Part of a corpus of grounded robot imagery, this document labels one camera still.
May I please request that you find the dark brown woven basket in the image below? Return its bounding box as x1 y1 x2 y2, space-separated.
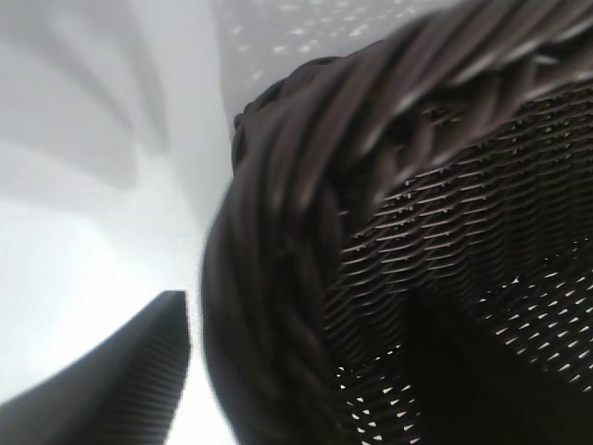
198 0 593 445

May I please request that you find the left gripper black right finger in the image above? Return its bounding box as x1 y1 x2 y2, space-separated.
401 295 593 445

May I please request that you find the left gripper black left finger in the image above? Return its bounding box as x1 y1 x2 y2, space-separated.
0 289 191 445

